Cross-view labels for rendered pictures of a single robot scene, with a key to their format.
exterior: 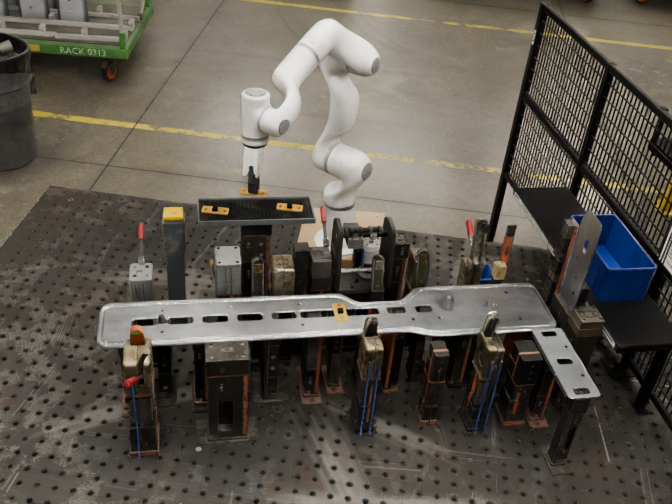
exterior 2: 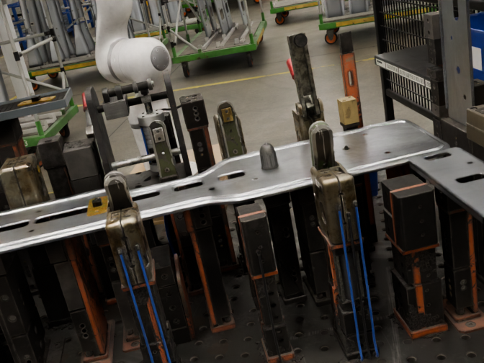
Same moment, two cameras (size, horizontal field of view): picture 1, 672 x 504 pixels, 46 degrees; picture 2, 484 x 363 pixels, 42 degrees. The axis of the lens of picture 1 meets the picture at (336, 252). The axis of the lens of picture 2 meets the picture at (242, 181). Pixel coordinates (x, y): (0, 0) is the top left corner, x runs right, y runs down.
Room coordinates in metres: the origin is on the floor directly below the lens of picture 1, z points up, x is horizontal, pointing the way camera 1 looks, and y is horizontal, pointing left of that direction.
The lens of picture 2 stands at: (0.75, -0.47, 1.42)
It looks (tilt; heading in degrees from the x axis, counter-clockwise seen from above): 21 degrees down; 8
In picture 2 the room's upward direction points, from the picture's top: 11 degrees counter-clockwise
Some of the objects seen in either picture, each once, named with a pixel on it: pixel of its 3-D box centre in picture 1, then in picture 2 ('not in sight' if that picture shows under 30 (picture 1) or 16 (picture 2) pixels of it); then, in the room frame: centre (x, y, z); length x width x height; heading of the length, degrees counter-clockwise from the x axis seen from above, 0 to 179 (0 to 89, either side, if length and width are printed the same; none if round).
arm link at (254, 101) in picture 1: (256, 113); not in sight; (2.13, 0.27, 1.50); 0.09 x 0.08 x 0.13; 56
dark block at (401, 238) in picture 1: (392, 288); (210, 185); (2.10, -0.20, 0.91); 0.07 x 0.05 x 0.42; 13
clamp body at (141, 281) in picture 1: (144, 316); not in sight; (1.87, 0.58, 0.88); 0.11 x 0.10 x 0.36; 13
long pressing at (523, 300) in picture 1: (334, 315); (88, 212); (1.83, -0.01, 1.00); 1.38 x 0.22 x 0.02; 103
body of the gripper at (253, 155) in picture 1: (254, 155); not in sight; (2.13, 0.28, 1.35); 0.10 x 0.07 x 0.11; 177
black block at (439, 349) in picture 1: (433, 383); (266, 285); (1.74, -0.33, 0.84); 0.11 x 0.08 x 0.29; 13
